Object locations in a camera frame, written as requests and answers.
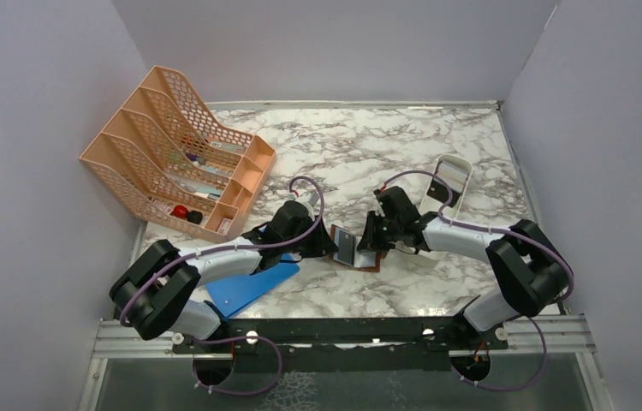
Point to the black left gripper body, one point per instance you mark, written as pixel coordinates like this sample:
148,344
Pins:
300,247

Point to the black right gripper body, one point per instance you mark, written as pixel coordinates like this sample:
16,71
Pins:
387,231

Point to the brown leather card holder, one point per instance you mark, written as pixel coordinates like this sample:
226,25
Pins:
367,262

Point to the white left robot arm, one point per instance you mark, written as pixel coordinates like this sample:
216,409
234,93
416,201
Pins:
154,294

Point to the cream oval plastic tray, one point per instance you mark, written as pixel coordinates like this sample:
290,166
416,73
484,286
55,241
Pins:
440,237

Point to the blue plastic board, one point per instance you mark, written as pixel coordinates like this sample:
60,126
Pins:
232,295

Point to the black round item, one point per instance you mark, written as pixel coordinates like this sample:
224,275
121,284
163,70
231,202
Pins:
195,217

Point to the red round item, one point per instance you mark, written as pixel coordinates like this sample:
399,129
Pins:
179,211

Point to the peach plastic file organizer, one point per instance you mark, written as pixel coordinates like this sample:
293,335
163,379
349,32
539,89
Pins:
164,147

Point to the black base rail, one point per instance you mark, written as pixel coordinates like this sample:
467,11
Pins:
337,345

